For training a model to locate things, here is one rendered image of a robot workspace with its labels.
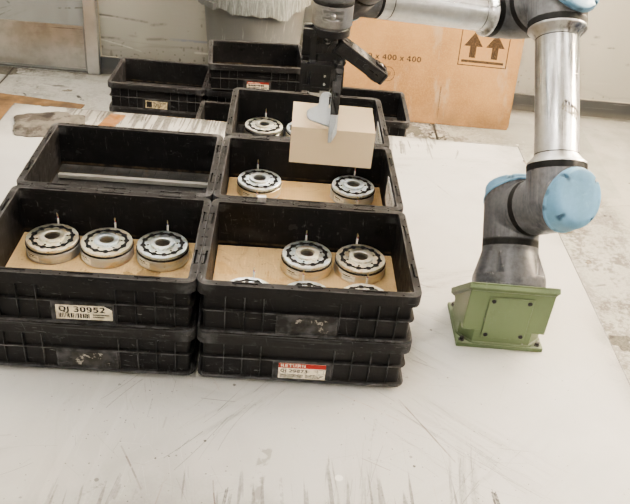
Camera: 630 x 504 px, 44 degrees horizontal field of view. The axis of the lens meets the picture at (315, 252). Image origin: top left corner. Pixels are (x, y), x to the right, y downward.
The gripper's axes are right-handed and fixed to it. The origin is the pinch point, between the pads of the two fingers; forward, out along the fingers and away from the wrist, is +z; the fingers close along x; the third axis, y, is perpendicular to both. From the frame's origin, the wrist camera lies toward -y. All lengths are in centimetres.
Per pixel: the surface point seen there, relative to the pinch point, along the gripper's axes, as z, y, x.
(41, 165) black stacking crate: 19, 62, -10
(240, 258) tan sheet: 26.6, 16.6, 9.2
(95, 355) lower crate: 35, 41, 32
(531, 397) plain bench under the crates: 40, -43, 30
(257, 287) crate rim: 16.6, 11.8, 32.1
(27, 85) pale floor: 109, 156, -262
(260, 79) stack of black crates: 55, 23, -162
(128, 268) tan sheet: 26.4, 38.1, 15.8
